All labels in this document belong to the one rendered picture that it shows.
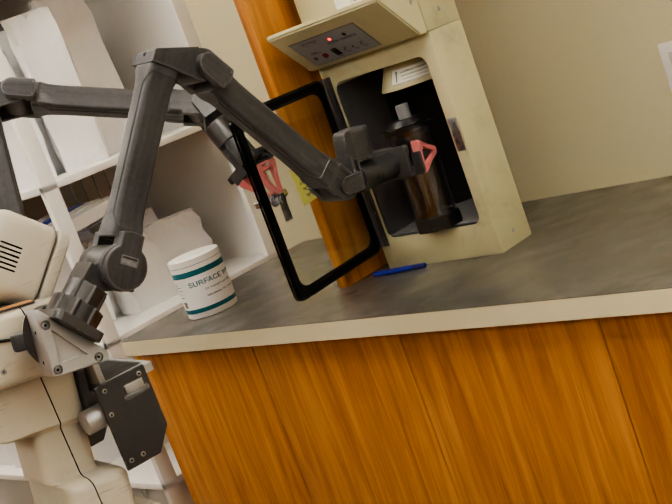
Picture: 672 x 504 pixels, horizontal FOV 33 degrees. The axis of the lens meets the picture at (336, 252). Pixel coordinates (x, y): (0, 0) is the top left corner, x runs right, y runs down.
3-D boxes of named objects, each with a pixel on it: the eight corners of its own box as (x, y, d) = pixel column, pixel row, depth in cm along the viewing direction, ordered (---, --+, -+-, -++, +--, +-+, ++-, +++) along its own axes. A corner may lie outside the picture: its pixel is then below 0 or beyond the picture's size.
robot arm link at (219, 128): (201, 133, 238) (202, 123, 233) (227, 115, 240) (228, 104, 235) (222, 158, 237) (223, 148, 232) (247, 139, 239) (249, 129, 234)
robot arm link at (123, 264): (129, 34, 196) (159, 25, 188) (194, 61, 205) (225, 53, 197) (72, 284, 189) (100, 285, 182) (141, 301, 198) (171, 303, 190)
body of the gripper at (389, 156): (372, 152, 234) (349, 161, 229) (408, 143, 226) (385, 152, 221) (381, 182, 235) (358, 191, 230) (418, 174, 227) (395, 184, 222)
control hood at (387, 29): (317, 69, 244) (301, 25, 242) (429, 31, 220) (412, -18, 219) (281, 83, 236) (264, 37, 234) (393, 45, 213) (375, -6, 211)
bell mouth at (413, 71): (415, 78, 251) (407, 54, 250) (476, 59, 239) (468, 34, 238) (365, 100, 239) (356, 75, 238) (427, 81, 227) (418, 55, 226)
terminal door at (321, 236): (382, 250, 249) (320, 78, 242) (299, 304, 227) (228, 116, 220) (379, 251, 250) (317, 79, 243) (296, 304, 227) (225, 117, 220)
